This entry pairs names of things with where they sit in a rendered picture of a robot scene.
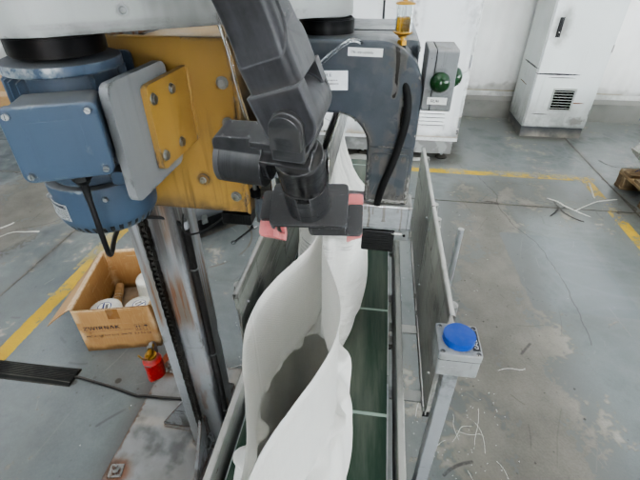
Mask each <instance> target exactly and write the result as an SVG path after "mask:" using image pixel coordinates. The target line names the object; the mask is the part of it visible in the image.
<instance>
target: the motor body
mask: <svg viewBox="0 0 640 480"><path fill-rule="evenodd" d="M123 62H124V61H123V57H122V53H121V52H120V51H119V50H116V49H112V48H107V49H106V50H104V51H102V52H99V53H96V54H93V55H88V56H82V57H76V58H69V59H58V60H39V61H31V60H17V59H12V58H10V57H9V56H6V57H3V58H1V59H0V74H1V76H2V77H1V78H0V79H1V82H2V84H3V86H4V89H5V91H6V93H7V96H8V98H9V100H10V102H11V103H12V102H13V101H14V100H15V99H17V98H18V97H19V96H21V95H23V94H31V93H44V92H58V91H71V90H97V91H99V86H100V84H101V83H102V82H104V81H107V80H109V79H111V78H112V77H115V76H117V75H119V74H121V73H124V72H126V71H127V68H126V66H125V64H123ZM44 183H45V186H46V188H47V190H48V192H49V193H47V197H48V198H50V200H51V202H52V204H53V206H54V208H55V210H56V213H57V214H58V216H59V217H61V218H62V220H63V221H64V222H65V223H66V224H67V225H69V226H70V227H72V228H74V229H75V230H78V231H82V232H86V233H98V232H97V229H96V227H95V224H94V221H93V218H92V216H91V213H90V208H89V206H88V203H87V200H86V199H85V196H84V194H83V192H82V191H81V188H80V186H78V185H76V184H75V183H73V182H72V181H71V179H67V180H58V181H50V182H44ZM89 185H90V192H91V195H92V200H93V203H94V206H95V208H96V210H97V213H98V216H99V219H100V222H101V225H102V228H103V231H104V233H108V232H114V231H119V230H124V229H127V228H129V227H132V226H134V225H136V224H138V223H140V222H141V221H143V220H144V219H145V218H147V217H148V216H149V215H150V214H151V212H152V211H153V209H154V206H155V204H156V201H157V191H156V188H155V189H154V190H153V191H152V192H151V193H150V194H149V195H148V196H147V197H146V198H145V199H144V200H142V201H141V200H131V199H130V197H129V194H128V191H127V187H126V185H116V184H113V182H112V179H111V178H110V175H109V174H107V175H99V176H92V178H91V180H90V183H89Z"/></svg>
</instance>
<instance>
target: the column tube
mask: <svg viewBox="0 0 640 480"><path fill-rule="evenodd" d="M182 214H184V218H185V219H188V222H189V226H190V233H196V232H198V231H199V229H198V224H197V219H196V214H195V209H191V208H177V207H164V206H154V209H153V211H152V212H151V214H150V215H156V216H162V217H164V218H165V220H161V219H148V223H149V224H148V226H149V227H150V232H151V238H152V240H153V243H154V249H155V250H156V253H157V257H158V261H159V264H160V267H161V271H162V273H163V277H164V282H165V284H166V288H167V289H166V291H167V292H168V295H169V300H170V304H171V309H172V311H173V314H174V318H175V322H176V327H177V328H178V331H179V333H178V334H179V335H180V338H181V343H182V346H183V351H184V353H185V358H186V359H187V363H188V364H187V365H188V366H189V370H190V376H191V380H192V383H193V386H194V389H195V393H196V398H197V400H198V405H199V407H200V411H201V413H202V414H204V415H206V416H207V420H208V424H209V427H210V431H212V433H213V437H214V442H213V445H215V444H216V441H217V438H218V435H219V432H220V430H221V428H222V425H223V422H224V419H225V417H224V413H223V412H222V411H221V410H222V405H221V400H220V395H219V390H218V386H217V382H216V378H215V374H214V370H213V366H212V362H211V359H210V356H209V354H210V351H209V346H208V342H207V337H206V333H205V328H204V324H203V319H202V315H201V311H200V307H199V303H198V299H197V295H196V291H195V286H194V283H193V279H192V275H191V271H189V270H190V262H189V258H188V254H187V250H186V245H185V241H184V237H183V233H182V229H181V227H179V226H177V224H176V221H177V220H179V221H180V220H181V219H182ZM128 230H129V234H130V239H131V242H132V244H133V247H134V251H135V254H136V257H137V260H138V263H139V266H140V270H141V272H142V275H143V278H144V281H145V285H146V288H147V291H148V294H149V297H150V302H151V305H152V308H153V311H154V314H155V317H156V321H157V324H158V327H159V329H160V332H161V335H162V339H163V342H164V345H165V348H166V351H167V354H168V358H169V360H170V365H171V368H172V371H173V375H174V378H175V381H176V384H177V387H178V389H179V393H180V396H181V399H182V402H183V405H184V408H185V412H186V415H187V417H188V420H189V423H190V429H191V432H192V435H193V438H194V441H195V442H197V431H198V428H197V423H196V421H195V417H194V414H193V411H192V405H191V404H190V399H189V394H188V393H187V387H186V386H185V380H184V379H183V376H182V375H183V374H182V372H181V370H180V366H179V363H178V359H177V357H176V351H175V350H174V347H173V344H172V341H171V336H170V332H169V328H168V325H167V319H166V318H165V315H164V311H163V309H162V306H161V301H160V299H159V296H158V291H157V289H156V287H155V282H154V280H153V277H152V271H151V270H150V262H149V260H148V258H147V255H146V250H145V248H144V245H143V239H142V238H141V235H140V232H139V227H138V226H137V224H136V225H134V226H132V227H129V228H128ZM191 239H192V243H193V247H194V252H195V256H196V262H197V266H198V270H199V275H200V279H201V284H202V288H203V292H204V296H205V300H206V305H207V309H208V314H209V318H210V327H211V331H212V337H213V342H214V346H215V350H216V355H217V359H218V364H219V368H220V371H221V375H222V380H223V384H224V390H225V394H226V399H227V404H228V407H229V405H230V401H231V396H230V386H229V378H228V372H227V367H226V362H225V357H224V352H223V348H222V343H221V339H220V336H219V333H218V326H217V319H216V314H215V309H214V305H213V300H212V295H211V290H210V281H209V277H208V272H207V267H206V262H205V257H204V252H203V248H202V243H201V238H200V233H198V234H194V235H192V236H191Z"/></svg>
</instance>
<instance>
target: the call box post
mask: <svg viewBox="0 0 640 480"><path fill-rule="evenodd" d="M457 378H458V376H453V375H445V374H439V377H438V381H437V385H436V389H435V393H434V396H433V400H432V403H431V407H430V414H429V418H428V422H427V425H426V429H425V432H424V436H423V440H422V444H421V448H420V451H419V455H418V459H417V463H416V466H415V470H414V474H413V477H412V480H428V477H429V473H430V468H431V464H432V461H433V458H434V454H435V452H436V449H437V445H438V442H439V439H440V435H441V432H442V429H443V426H444V423H445V420H446V416H447V413H448V410H449V406H450V401H451V398H452V395H453V392H454V388H455V385H456V381H457Z"/></svg>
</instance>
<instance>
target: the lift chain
mask: <svg viewBox="0 0 640 480"><path fill-rule="evenodd" d="M148 224H149V223H148V219H144V220H143V221H141V222H140V223H138V224H137V226H138V227H139V232H140V235H141V238H142V239H143V245H144V248H145V250H146V255H147V258H148V260H149V262H150V270H151V271H152V277H153V280H154V282H155V287H156V289H157V291H158V296H159V299H160V301H161V306H162V309H163V311H164V315H165V318H166V319H167V325H168V328H169V332H170V336H171V341H172V344H173V347H174V350H175V351H176V357H177V359H178V363H179V366H180V370H181V372H182V374H183V375H182V376H183V379H184V380H185V386H186V387H187V393H188V394H189V399H190V404H191V405H192V411H193V414H194V417H195V421H196V423H197V428H198V420H199V421H200V422H201V421H202V413H201V411H200V407H199V405H198V400H197V398H196V393H195V389H194V386H193V383H192V380H191V376H190V370H189V366H188V365H187V364H188V363H187V359H186V358H185V353H184V351H183V346H182V343H181V338H180V335H179V334H178V333H179V331H178V328H177V327H176V322H175V318H174V314H173V311H172V309H171V304H170V300H169V295H168V292H167V291H166V289H167V288H166V284H165V282H164V277H163V273H162V271H161V267H160V264H159V261H158V257H157V253H156V250H155V249H154V243H153V240H152V238H151V232H150V227H149V226H148Z"/></svg>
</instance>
